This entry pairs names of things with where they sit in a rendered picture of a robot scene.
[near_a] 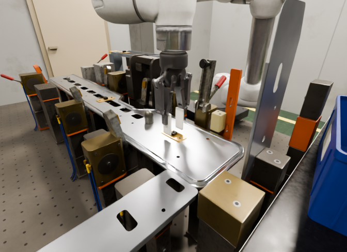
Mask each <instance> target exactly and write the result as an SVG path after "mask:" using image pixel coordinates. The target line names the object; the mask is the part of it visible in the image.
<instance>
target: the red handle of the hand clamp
mask: <svg viewBox="0 0 347 252"><path fill-rule="evenodd" d="M226 79H227V78H226V76H225V75H222V76H221V77H220V79H219V80H218V81H217V82H216V84H215V85H214V87H213V88H212V90H211V94H210V99H209V100H211V98H212V97H213V96H214V94H215V93H216V92H217V91H218V89H220V87H221V86H222V84H223V83H224V82H225V80H226ZM203 103H204V100H203V101H202V102H201V103H200V104H199V106H200V108H203Z"/></svg>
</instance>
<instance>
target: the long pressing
mask: <svg viewBox="0 0 347 252"><path fill-rule="evenodd" d="M67 76H69V77H70V81H74V82H75V83H70V82H69V81H68V80H64V78H67ZM48 81H49V82H50V83H52V84H53V85H55V86H56V87H58V88H59V89H61V90H62V91H64V92H65V93H67V94H68V95H70V96H71V97H73V96H72V94H71V92H70V89H69V88H71V87H73V86H75V85H74V84H80V85H81V86H76V88H78V89H79V90H80V91H81V94H82V99H83V101H84V103H85V105H86V107H87V108H89V109H90V110H92V111H93V112H95V113H96V114H98V115H99V116H101V117H102V118H104V117H103V113H104V112H106V111H108V110H109V109H112V110H113V111H114V112H115V113H116V114H118V116H119V119H120V122H121V124H120V126H121V128H122V131H123V133H124V136H125V139H126V141H127V143H129V144H130V145H131V146H133V147H134V148H135V149H137V150H138V151H140V152H141V153H142V154H144V155H145V156H146V157H148V158H149V159H151V160H152V161H154V162H155V163H156V164H158V165H159V166H160V167H162V168H163V169H164V170H171V171H172V172H174V173H175V174H177V175H178V176H179V177H181V178H182V179H183V180H185V181H186V182H188V183H189V184H190V185H192V186H193V187H195V188H196V189H197V190H201V189H203V188H204V187H205V186H206V185H207V184H208V183H210V182H211V181H212V180H213V179H214V178H215V177H217V176H218V175H219V174H220V173H221V172H222V171H224V170H226V171H228V170H229V169H231V168H232V167H233V166H234V165H235V164H236V163H237V162H238V161H240V160H241V159H242V158H243V157H244V154H245V149H244V147H243V146H242V145H240V144H239V143H237V142H235V141H232V140H230V139H228V138H225V137H223V136H221V135H218V134H216V133H214V132H211V131H209V130H207V129H204V128H202V127H200V126H197V125H195V124H193V123H190V122H188V121H186V120H183V130H180V129H178V128H176V117H175V116H174V115H171V129H172V130H174V131H176V132H178V133H180V134H182V135H184V136H186V137H187V138H186V139H185V140H183V141H181V142H177V141H175V140H173V139H171V138H170V137H168V136H166V135H164V134H162V133H161V132H162V131H163V124H162V115H160V114H158V113H156V112H155V108H136V107H133V106H131V105H129V104H127V103H125V102H123V100H124V95H122V94H120V93H117V92H115V91H113V90H110V89H108V88H106V87H104V86H101V85H99V84H97V83H94V82H92V81H90V80H87V79H85V78H83V77H81V76H78V75H76V74H71V75H64V76H57V77H51V78H49V79H48ZM81 87H86V88H87V89H86V90H82V89H81ZM87 91H93V92H95V93H93V94H90V93H88V92H87ZM94 95H101V96H103V97H105V96H106V97H111V96H112V97H115V99H112V100H109V101H113V102H115V103H117V104H119V105H120V106H118V107H114V106H112V105H110V104H108V103H106V101H104V102H100V103H99V102H97V101H96V100H98V99H99V98H97V97H95V96H94ZM123 108H126V109H128V110H130V111H131V112H128V113H125V112H123V111H121V110H120V109H123ZM147 110H151V111H152V112H153V118H154V123H153V124H145V112H146V111H147ZM133 115H140V116H142V117H143V118H140V119H136V118H134V117H132V116H133ZM120 116H121V117H120ZM132 123H133V124H132ZM206 138H208V139H209V140H207V139H206ZM177 156H179V158H177Z"/></svg>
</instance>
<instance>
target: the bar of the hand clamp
mask: <svg viewBox="0 0 347 252"><path fill-rule="evenodd" d="M199 66H200V68H202V73H201V80H200V86H199V93H198V99H197V105H196V110H198V109H199V108H200V106H199V104H200V103H201V102H202V100H203V99H204V103H203V108H202V112H203V113H204V106H205V105H206V104H207V103H209V99H210V94H211V89H212V83H213V77H214V72H215V66H216V60H211V59H202V60H201V61H200V62H199Z"/></svg>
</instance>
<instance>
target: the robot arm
mask: <svg viewBox="0 0 347 252"><path fill-rule="evenodd" d="M205 1H218V2H220V3H232V4H243V5H249V8H250V13H251V15H252V16H253V17H252V22H251V30H250V37H249V45H248V53H247V61H246V69H245V76H244V77H243V78H241V83H240V90H239V96H238V102H237V106H241V107H247V108H256V105H257V100H258V95H259V91H260V86H261V81H262V76H263V71H264V66H265V63H266V59H267V54H268V51H269V47H270V43H271V38H272V34H273V29H274V25H275V20H276V16H277V15H278V14H279V13H280V11H281V8H282V5H283V3H284V1H285V0H91V2H92V6H93V8H94V10H95V11H96V13H97V15H98V16H99V17H101V18H102V19H104V20H106V21H108V22H110V23H114V24H139V23H145V22H151V23H155V26H161V27H155V31H156V49H157V50H159V51H162V52H160V54H159V55H160V67H161V69H162V70H161V74H160V77H159V78H157V79H153V80H152V83H153V86H154V97H155V112H156V113H158V114H160V115H162V124H163V132H164V133H165V134H167V135H169V136H171V114H170V113H169V110H170V104H171V98H172V93H173V92H174V90H175V93H176V99H177V105H178V107H176V128H178V129H180V130H183V118H184V110H187V108H188V107H186V106H187V105H188V106H189V104H190V95H191V80H192V76H193V74H192V73H187V72H186V69H185V68H186V67H187V65H188V53H187V52H186V51H189V50H190V49H191V43H192V27H191V26H192V23H193V18H194V15H195V10H196V2H205ZM222 75H225V76H226V78H227V79H226V80H225V82H224V83H223V84H222V86H221V87H220V89H218V91H217V92H216V93H215V94H214V96H213V97H212V98H211V100H210V101H209V103H210V104H212V105H216V106H217V110H219V111H222V112H225V109H226V102H227V94H228V86H229V79H230V74H228V73H219V74H216V75H215V77H214V78H213V83H212V88H213V87H214V85H215V84H216V82H217V81H218V80H219V79H220V77H221V76H222ZM168 87H169V88H168Z"/></svg>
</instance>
